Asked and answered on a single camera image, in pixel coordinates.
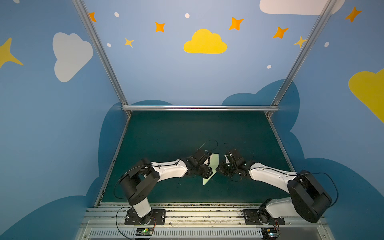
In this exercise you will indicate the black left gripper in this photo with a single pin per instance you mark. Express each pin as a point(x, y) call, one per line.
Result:
point(205, 167)

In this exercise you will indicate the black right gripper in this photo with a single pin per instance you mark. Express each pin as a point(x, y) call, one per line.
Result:
point(227, 165)

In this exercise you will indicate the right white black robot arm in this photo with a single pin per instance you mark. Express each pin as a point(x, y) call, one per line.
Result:
point(307, 197)

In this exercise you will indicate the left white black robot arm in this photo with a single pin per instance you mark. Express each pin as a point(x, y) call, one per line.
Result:
point(139, 181)

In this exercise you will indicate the right green circuit board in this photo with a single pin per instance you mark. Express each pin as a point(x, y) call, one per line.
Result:
point(269, 234)

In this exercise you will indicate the green circuit board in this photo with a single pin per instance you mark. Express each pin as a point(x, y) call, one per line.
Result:
point(144, 232)
point(269, 234)

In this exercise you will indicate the left green circuit board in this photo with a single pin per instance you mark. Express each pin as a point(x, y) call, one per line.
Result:
point(144, 232)

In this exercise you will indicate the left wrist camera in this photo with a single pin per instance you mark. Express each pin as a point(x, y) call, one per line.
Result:
point(201, 157)

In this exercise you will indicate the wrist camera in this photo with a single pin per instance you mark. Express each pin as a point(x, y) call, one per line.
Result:
point(234, 157)
point(201, 157)

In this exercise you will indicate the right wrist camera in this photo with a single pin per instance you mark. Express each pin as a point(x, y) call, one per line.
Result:
point(234, 157)

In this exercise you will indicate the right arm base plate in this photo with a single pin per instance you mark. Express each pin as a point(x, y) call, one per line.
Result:
point(257, 217)

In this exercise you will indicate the right side floor rail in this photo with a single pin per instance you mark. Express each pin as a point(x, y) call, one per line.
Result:
point(292, 150)

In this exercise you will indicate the floor rail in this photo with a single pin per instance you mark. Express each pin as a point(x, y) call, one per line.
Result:
point(292, 150)
point(109, 172)

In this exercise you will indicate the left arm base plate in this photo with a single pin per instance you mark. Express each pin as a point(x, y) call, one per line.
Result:
point(156, 216)

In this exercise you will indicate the aluminium back frame rail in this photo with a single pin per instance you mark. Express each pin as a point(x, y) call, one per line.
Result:
point(200, 108)

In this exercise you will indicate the left side floor rail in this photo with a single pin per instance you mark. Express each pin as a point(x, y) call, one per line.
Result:
point(109, 172)

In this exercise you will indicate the aluminium front rail platform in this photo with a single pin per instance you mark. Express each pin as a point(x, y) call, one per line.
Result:
point(194, 221)

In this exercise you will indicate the aluminium right corner post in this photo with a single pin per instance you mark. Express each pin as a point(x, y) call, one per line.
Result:
point(305, 50)

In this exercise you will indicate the aluminium corner post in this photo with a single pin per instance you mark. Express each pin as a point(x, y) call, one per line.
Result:
point(88, 24)
point(305, 50)

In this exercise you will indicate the aluminium left corner post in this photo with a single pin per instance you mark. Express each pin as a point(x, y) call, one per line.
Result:
point(88, 24)

